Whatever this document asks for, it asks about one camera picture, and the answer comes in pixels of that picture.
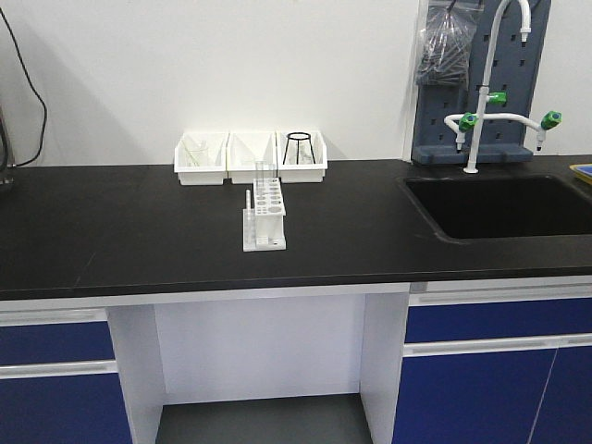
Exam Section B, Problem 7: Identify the blue drawer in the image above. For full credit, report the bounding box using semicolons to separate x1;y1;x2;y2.
405;298;591;343
1;322;115;365

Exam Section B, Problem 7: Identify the right lower blue cabinet door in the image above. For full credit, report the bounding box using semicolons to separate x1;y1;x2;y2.
392;347;591;443

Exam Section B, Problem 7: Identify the blue grey drying pegboard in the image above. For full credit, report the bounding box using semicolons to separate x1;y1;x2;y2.
411;1;550;165

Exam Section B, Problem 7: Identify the white gooseneck lab faucet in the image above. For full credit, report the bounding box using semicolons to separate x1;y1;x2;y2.
444;0;562;174

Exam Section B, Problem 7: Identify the white test tube rack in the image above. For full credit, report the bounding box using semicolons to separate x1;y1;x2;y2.
242;178;286;252

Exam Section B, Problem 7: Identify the black wall cable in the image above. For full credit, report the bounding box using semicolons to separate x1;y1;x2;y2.
0;6;49;168

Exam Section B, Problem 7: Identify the white storage bin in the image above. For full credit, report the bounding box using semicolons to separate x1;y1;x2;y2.
276;129;327;183
174;131;229;185
227;131;277;184

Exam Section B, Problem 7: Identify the left upper blue drawer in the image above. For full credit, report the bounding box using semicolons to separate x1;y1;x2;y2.
1;322;115;365

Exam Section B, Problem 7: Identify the yellow blue tray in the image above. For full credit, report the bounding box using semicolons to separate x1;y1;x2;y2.
570;164;592;185

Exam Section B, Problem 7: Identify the left white storage bin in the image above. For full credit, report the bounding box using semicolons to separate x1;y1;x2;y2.
174;131;229;185

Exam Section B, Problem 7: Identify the black wire tripod stand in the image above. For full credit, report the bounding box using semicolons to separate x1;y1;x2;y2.
278;131;324;165

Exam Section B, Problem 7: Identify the clear glass test tube rear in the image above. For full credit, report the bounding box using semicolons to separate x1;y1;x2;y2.
255;161;268;195

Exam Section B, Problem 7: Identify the clear plastic bag of tubes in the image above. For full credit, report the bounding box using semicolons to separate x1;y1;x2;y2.
415;1;484;88

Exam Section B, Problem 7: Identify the clear glass beaker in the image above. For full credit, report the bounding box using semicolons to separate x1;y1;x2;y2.
182;139;209;167

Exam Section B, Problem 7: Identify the black lab sink basin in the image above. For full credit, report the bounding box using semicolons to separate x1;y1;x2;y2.
399;174;591;244

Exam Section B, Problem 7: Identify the right upper blue drawer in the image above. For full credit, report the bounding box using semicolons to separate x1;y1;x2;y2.
405;298;591;343

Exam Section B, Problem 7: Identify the blue cabinet door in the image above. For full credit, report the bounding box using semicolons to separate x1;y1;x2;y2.
1;374;132;443
392;347;591;443

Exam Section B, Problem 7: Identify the right white storage bin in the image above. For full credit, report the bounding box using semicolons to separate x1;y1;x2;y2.
276;129;327;183

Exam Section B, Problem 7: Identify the left lower blue cabinet door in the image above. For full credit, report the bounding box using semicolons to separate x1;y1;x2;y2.
1;374;132;443

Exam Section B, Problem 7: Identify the middle white storage bin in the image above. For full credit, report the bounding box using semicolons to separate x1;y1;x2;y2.
227;131;277;184

